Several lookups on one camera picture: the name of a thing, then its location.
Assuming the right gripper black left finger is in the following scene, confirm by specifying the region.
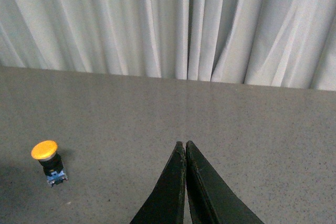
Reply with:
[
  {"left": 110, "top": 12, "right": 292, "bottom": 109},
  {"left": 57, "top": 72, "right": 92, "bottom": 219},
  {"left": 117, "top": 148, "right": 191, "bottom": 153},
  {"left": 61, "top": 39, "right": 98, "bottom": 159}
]
[{"left": 131, "top": 142, "right": 186, "bottom": 224}]

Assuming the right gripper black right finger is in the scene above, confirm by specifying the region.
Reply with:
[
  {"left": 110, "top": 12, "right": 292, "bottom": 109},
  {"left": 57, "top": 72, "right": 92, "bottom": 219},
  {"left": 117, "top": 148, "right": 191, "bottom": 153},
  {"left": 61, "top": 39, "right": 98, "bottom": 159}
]
[{"left": 186, "top": 141, "right": 262, "bottom": 223}]

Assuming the yellow mushroom push button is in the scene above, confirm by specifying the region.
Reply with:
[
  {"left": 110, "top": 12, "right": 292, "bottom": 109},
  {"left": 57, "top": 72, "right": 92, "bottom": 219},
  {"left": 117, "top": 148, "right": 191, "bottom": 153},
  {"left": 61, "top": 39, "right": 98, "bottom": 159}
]
[{"left": 31, "top": 140, "right": 68, "bottom": 187}]

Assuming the white pleated curtain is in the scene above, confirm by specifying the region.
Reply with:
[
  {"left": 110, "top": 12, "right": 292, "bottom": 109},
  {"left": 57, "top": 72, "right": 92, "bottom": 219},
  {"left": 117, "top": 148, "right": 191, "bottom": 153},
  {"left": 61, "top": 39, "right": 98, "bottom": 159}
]
[{"left": 1, "top": 0, "right": 335, "bottom": 90}]

